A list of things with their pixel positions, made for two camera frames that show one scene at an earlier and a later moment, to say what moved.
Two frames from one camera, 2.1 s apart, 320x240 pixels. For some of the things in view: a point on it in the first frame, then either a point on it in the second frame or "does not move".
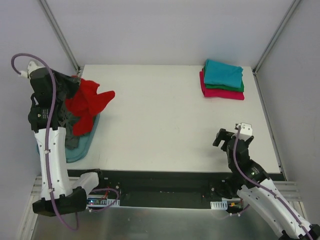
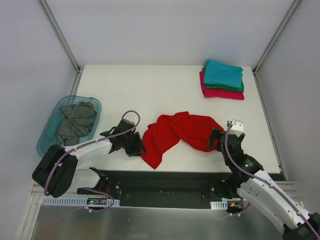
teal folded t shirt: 218,73 does not move
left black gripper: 66,81 -> 130,144
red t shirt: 86,104 -> 160,135
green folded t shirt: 225,87 does not move
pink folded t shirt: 219,93 does not move
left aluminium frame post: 55,25 does not move
